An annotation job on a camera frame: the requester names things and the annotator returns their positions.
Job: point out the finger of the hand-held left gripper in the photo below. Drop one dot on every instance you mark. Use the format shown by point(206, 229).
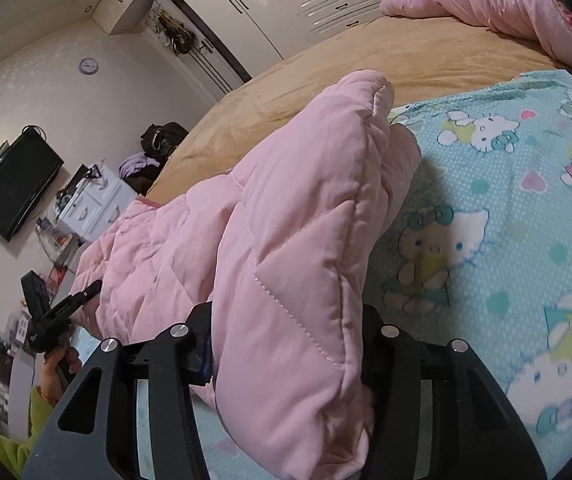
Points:
point(78, 297)

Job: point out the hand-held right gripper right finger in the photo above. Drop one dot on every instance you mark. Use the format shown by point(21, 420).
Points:
point(391, 360)

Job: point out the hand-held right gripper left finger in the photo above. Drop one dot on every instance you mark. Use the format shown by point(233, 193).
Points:
point(204, 362)

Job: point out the pink quilted jacket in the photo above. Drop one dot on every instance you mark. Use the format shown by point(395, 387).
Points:
point(291, 235)

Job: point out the dark clothes pile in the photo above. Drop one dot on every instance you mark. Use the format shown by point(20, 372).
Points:
point(143, 180)

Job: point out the person's left hand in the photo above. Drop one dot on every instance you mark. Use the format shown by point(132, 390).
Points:
point(58, 375)

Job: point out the cluttered side table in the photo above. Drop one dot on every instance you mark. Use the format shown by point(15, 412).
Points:
point(58, 245)

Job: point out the white drawer cabinet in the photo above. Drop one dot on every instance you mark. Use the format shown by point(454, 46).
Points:
point(96, 205)

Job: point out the black television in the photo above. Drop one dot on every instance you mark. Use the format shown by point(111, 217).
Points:
point(16, 185)

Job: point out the purple cloth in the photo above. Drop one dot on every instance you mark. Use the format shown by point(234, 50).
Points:
point(136, 164)

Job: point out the blue cartoon printed blanket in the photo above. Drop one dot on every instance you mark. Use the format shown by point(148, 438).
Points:
point(516, 260)

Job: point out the dark bag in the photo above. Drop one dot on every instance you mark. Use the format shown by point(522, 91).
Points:
point(163, 137)

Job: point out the hanging bags on rack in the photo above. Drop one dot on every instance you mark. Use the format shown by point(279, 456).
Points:
point(178, 35)

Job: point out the tan bed cover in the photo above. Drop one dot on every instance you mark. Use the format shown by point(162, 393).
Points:
point(366, 55)

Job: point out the round wall clock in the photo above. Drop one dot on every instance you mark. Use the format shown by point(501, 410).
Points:
point(88, 65)

